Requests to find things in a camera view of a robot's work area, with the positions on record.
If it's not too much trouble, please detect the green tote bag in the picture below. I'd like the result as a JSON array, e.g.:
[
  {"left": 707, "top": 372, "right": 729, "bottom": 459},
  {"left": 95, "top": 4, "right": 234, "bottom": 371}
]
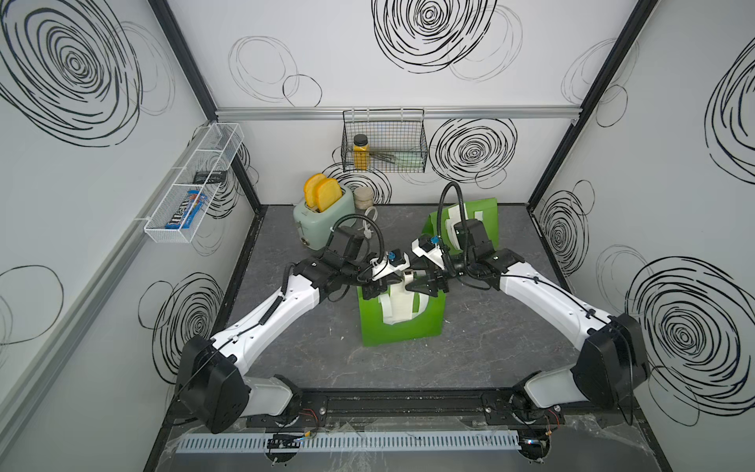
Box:
[
  {"left": 421, "top": 197, "right": 501, "bottom": 255},
  {"left": 357, "top": 284, "right": 446, "bottom": 347}
]

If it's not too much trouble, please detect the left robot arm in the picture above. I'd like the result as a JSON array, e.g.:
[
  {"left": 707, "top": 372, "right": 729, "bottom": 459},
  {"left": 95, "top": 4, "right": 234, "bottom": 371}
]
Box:
[{"left": 173, "top": 226, "right": 410, "bottom": 434}]

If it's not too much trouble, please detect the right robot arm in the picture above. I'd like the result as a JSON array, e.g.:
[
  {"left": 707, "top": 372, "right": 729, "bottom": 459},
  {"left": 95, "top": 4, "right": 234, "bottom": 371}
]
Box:
[{"left": 407, "top": 219, "right": 650, "bottom": 425}]

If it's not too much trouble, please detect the mint green toaster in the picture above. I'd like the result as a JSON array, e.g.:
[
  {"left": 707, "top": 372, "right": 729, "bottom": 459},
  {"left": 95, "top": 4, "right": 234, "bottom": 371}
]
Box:
[{"left": 293, "top": 187, "right": 355, "bottom": 251}]

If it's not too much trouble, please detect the beige lidded jar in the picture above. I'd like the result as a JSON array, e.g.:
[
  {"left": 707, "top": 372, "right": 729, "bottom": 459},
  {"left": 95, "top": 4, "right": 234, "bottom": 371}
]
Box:
[{"left": 353, "top": 186, "right": 378, "bottom": 219}]

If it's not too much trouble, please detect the right toast slice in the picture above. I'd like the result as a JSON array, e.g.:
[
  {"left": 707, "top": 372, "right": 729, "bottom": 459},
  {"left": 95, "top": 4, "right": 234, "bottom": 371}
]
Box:
[{"left": 313, "top": 178, "right": 343, "bottom": 212}]

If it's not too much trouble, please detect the toast slice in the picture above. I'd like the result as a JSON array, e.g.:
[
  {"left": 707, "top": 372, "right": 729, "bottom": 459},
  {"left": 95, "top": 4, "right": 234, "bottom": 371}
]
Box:
[
  {"left": 313, "top": 178, "right": 343, "bottom": 212},
  {"left": 303, "top": 173, "right": 326, "bottom": 210}
]

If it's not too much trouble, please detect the left toast slice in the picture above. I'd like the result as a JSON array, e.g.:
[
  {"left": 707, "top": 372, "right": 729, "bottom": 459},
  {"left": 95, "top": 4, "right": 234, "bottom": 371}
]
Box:
[{"left": 303, "top": 173, "right": 326, "bottom": 210}]

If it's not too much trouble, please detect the yellow juice bottle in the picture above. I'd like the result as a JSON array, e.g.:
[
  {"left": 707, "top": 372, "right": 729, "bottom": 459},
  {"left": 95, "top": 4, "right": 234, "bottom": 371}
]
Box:
[{"left": 353, "top": 134, "right": 370, "bottom": 170}]

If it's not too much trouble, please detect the small black box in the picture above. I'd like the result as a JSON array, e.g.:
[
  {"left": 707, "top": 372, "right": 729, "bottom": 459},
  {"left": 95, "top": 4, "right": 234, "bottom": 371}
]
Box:
[{"left": 192, "top": 170, "right": 227, "bottom": 185}]

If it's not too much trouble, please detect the blue candy packet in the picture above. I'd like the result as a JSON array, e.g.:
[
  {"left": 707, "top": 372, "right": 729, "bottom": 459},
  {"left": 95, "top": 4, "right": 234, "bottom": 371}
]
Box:
[{"left": 164, "top": 190, "right": 206, "bottom": 230}]

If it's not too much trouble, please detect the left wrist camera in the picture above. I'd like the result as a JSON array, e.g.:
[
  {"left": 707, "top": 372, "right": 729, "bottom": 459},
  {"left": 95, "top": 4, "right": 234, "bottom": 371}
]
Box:
[{"left": 372, "top": 249, "right": 410, "bottom": 281}]

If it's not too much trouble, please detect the black wire wall basket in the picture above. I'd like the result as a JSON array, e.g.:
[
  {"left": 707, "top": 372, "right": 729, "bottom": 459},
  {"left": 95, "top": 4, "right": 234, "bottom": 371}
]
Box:
[{"left": 340, "top": 107, "right": 429, "bottom": 174}]

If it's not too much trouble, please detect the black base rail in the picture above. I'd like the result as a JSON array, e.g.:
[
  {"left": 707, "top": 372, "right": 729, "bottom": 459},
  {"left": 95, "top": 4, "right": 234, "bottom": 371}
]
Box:
[{"left": 164, "top": 386, "right": 641, "bottom": 430}]

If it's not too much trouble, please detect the white wire wall shelf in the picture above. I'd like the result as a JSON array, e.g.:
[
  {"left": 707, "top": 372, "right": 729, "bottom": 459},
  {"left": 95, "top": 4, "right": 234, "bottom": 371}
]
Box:
[{"left": 144, "top": 122, "right": 244, "bottom": 244}]

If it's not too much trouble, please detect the grey slotted cable duct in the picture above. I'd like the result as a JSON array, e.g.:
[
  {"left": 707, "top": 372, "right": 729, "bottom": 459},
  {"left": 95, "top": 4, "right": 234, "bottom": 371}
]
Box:
[{"left": 175, "top": 431, "right": 521, "bottom": 454}]

